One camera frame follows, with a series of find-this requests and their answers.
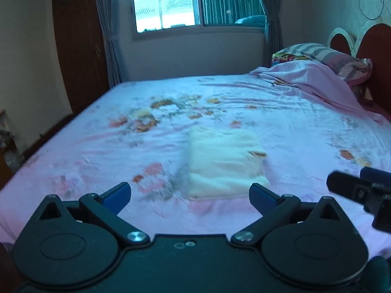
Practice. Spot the grey left curtain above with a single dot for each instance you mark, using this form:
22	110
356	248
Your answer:
108	12

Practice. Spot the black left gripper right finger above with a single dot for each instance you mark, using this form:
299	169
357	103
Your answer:
276	211

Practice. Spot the grey curtain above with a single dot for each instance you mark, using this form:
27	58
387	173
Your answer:
272	29
108	12

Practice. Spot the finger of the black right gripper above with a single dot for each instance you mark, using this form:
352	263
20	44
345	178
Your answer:
375	176
375	198

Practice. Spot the cream knit sweater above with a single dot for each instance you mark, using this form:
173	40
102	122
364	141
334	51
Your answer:
223	164

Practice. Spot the dark wooden wardrobe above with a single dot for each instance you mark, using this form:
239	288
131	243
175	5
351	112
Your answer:
81	51

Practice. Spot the striped colourful pillow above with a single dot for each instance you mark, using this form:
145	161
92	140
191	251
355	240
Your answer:
352	70

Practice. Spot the bright window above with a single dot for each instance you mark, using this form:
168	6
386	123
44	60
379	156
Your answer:
157	15

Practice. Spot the cluttered bedside item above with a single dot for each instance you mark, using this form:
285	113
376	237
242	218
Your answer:
14	158

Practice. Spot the grey right curtain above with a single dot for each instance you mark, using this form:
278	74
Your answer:
272	29

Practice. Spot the pink crumpled blanket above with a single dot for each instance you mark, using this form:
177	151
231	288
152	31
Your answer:
320	84

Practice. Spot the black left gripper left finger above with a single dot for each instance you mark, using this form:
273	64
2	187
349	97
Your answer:
103	210

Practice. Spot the red white headboard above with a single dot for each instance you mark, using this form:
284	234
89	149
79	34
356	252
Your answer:
373	42

